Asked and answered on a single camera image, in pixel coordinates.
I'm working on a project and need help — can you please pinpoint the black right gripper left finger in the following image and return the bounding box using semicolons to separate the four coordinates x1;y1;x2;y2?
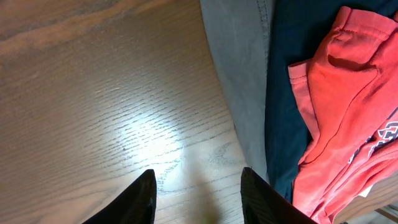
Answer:
83;169;157;224

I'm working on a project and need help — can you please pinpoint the red t-shirt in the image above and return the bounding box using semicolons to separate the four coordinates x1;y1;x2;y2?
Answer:
289;6;397;223

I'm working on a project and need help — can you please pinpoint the navy blue garment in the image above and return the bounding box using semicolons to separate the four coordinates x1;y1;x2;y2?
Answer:
264;0;397;202

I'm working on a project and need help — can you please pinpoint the grey folded garment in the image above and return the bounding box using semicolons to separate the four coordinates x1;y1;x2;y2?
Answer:
200;0;275;180

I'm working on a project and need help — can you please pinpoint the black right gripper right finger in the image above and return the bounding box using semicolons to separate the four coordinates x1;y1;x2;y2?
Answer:
241;167;316;224

